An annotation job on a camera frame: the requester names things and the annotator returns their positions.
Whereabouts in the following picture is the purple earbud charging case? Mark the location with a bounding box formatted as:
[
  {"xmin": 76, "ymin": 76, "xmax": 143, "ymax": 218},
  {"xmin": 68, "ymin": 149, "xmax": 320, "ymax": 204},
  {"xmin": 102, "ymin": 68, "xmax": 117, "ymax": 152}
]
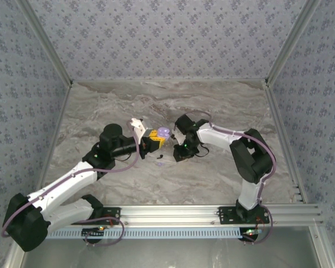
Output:
[{"xmin": 157, "ymin": 126, "xmax": 171, "ymax": 140}]

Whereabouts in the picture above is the left black electronics module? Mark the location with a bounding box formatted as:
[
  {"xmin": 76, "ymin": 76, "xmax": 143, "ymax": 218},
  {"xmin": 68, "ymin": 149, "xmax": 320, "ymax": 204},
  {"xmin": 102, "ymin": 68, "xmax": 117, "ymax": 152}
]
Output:
[{"xmin": 82, "ymin": 227, "xmax": 106, "ymax": 238}]

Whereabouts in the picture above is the black electronics module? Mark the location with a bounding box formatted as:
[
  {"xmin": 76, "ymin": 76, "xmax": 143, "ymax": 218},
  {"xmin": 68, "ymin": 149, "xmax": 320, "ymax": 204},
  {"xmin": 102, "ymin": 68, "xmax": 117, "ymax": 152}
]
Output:
[
  {"xmin": 241, "ymin": 228, "xmax": 262, "ymax": 243},
  {"xmin": 82, "ymin": 227, "xmax": 106, "ymax": 238}
]

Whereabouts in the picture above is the right black electronics module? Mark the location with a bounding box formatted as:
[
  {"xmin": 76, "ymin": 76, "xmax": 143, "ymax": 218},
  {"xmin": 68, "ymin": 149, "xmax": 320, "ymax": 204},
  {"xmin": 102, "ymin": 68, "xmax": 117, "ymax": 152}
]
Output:
[{"xmin": 241, "ymin": 228, "xmax": 262, "ymax": 243}]

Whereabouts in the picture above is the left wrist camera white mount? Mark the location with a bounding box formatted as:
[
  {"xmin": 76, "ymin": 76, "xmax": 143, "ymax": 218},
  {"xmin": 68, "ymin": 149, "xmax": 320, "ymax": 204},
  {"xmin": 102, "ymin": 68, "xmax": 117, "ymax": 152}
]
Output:
[{"xmin": 127, "ymin": 118, "xmax": 147, "ymax": 146}]

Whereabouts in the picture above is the aluminium table back rail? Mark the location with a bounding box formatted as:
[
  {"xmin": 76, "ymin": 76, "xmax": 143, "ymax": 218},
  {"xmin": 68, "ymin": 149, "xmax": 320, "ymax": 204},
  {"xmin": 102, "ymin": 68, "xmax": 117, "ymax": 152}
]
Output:
[{"xmin": 71, "ymin": 79, "xmax": 267, "ymax": 83}]

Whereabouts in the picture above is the aluminium table side rail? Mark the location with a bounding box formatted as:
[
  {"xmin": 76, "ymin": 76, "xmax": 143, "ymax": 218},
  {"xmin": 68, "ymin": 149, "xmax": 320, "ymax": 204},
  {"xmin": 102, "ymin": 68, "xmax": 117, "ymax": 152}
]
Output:
[
  {"xmin": 264, "ymin": 80, "xmax": 308, "ymax": 204},
  {"xmin": 35, "ymin": 82, "xmax": 75, "ymax": 196}
]

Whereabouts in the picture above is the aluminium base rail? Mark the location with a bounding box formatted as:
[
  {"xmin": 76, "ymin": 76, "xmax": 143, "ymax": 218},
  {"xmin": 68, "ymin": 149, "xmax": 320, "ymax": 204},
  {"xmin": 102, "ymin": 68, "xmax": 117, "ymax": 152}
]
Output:
[{"xmin": 18, "ymin": 204, "xmax": 324, "ymax": 227}]

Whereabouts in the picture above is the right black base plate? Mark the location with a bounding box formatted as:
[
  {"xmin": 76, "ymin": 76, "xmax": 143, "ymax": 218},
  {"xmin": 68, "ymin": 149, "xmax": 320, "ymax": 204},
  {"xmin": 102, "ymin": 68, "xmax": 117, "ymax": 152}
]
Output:
[{"xmin": 218, "ymin": 206, "xmax": 270, "ymax": 226}]

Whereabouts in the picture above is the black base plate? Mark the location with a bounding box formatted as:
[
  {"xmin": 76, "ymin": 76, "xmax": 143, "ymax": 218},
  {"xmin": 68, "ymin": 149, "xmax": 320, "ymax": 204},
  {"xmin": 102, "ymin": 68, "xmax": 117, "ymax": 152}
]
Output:
[
  {"xmin": 70, "ymin": 207, "xmax": 122, "ymax": 226},
  {"xmin": 218, "ymin": 206, "xmax": 270, "ymax": 226}
]

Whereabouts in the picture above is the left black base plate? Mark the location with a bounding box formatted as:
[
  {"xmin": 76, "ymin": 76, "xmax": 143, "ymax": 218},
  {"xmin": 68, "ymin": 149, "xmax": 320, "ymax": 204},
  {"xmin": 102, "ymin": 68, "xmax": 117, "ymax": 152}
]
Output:
[{"xmin": 70, "ymin": 207, "xmax": 122, "ymax": 226}]

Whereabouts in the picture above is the perforated grey cable duct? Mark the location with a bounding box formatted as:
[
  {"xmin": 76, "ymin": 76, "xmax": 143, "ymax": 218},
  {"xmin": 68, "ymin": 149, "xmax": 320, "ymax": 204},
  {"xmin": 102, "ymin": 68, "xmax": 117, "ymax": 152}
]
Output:
[{"xmin": 45, "ymin": 227, "xmax": 242, "ymax": 240}]

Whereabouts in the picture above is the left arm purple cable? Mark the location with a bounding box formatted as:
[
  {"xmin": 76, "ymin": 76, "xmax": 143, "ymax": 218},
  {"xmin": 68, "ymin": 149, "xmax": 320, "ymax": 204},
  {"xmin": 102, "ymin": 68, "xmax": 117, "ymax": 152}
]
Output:
[{"xmin": 1, "ymin": 131, "xmax": 126, "ymax": 247}]

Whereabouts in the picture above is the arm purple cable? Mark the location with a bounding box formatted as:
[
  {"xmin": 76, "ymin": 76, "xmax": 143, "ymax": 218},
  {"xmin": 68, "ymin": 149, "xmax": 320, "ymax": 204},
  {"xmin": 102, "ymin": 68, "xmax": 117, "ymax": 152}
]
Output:
[
  {"xmin": 1, "ymin": 131, "xmax": 126, "ymax": 247},
  {"xmin": 171, "ymin": 110, "xmax": 277, "ymax": 245}
]

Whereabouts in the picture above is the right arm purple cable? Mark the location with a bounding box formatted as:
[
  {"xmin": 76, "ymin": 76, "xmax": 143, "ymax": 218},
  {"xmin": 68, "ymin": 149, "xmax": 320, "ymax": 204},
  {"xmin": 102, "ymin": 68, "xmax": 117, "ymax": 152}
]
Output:
[{"xmin": 171, "ymin": 110, "xmax": 277, "ymax": 245}]

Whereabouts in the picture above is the aluminium frame post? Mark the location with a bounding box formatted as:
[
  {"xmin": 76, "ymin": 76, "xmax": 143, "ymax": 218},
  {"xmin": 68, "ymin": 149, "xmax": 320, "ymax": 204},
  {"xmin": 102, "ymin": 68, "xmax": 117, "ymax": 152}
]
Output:
[
  {"xmin": 16, "ymin": 0, "xmax": 74, "ymax": 86},
  {"xmin": 308, "ymin": 226, "xmax": 335, "ymax": 268},
  {"xmin": 265, "ymin": 0, "xmax": 324, "ymax": 84},
  {"xmin": 4, "ymin": 245, "xmax": 27, "ymax": 268}
]

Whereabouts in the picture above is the aluminium lower frame post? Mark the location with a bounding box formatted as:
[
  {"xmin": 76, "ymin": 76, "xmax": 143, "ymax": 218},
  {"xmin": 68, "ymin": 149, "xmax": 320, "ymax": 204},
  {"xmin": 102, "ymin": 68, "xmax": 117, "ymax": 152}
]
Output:
[
  {"xmin": 308, "ymin": 226, "xmax": 335, "ymax": 268},
  {"xmin": 4, "ymin": 245, "xmax": 27, "ymax": 268}
]

